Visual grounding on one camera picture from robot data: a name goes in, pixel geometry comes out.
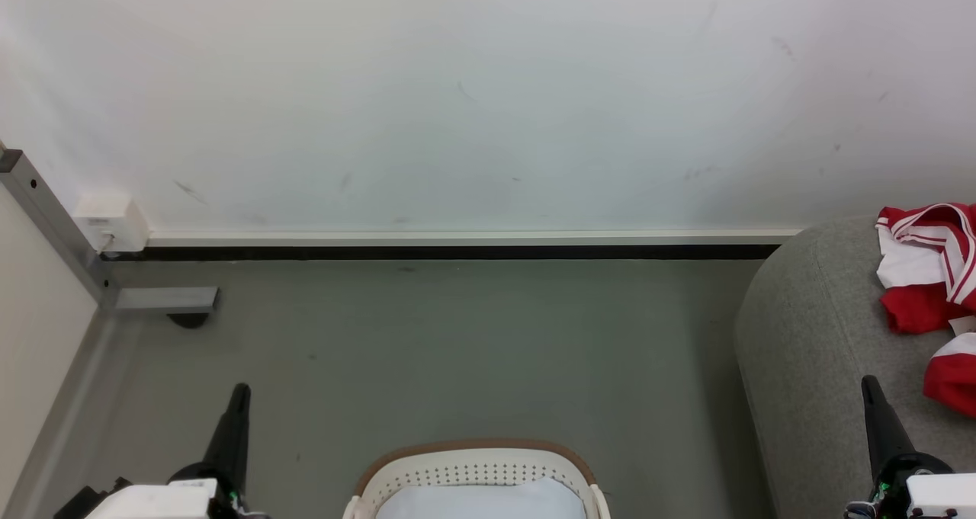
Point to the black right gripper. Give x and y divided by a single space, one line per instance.
894 482

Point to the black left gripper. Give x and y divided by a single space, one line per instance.
204 473

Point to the red and white striped jersey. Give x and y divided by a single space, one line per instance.
926 305

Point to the grey fabric sofa seat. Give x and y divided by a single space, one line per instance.
808 366

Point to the cream plastic basket brown rim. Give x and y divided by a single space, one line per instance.
473 469

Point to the beige partition panel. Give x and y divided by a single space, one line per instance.
38 328

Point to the pale blue cloth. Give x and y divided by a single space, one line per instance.
488 501

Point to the white and black baseboard strip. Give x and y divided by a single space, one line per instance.
457 246

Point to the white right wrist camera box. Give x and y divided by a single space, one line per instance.
945 498

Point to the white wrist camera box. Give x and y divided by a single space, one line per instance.
945 498
152 501

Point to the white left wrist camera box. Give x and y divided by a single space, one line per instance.
152 501

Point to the black round frame foot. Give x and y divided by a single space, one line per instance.
188 319

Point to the aluminium frame foot bar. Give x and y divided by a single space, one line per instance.
164 299

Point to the white wall socket box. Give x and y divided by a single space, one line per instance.
113 220

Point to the aluminium frame post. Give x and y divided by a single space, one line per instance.
53 214

